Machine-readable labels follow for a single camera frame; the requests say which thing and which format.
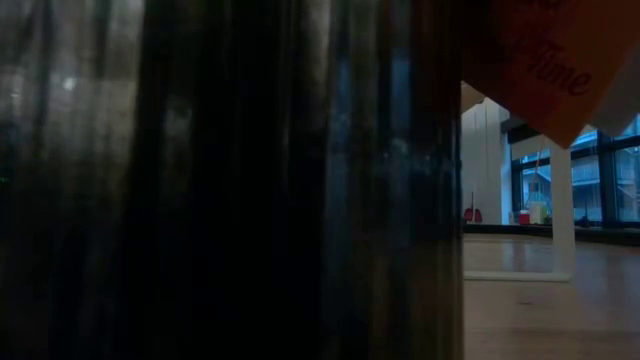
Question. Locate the red dustpan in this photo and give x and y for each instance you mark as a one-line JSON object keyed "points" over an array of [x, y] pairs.
{"points": [[472, 215]]}

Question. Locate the red can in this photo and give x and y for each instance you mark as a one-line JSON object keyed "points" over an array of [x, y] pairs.
{"points": [[524, 217]]}

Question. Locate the white green bottle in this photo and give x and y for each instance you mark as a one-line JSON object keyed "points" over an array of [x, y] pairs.
{"points": [[538, 212]]}

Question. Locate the white perforated metal tray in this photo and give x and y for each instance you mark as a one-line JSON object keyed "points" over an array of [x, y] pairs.
{"points": [[563, 225]]}

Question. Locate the black aluminium table frame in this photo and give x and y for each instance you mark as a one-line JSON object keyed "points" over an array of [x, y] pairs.
{"points": [[600, 234]]}

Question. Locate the black window frame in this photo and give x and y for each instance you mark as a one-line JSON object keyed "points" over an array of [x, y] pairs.
{"points": [[607, 190]]}

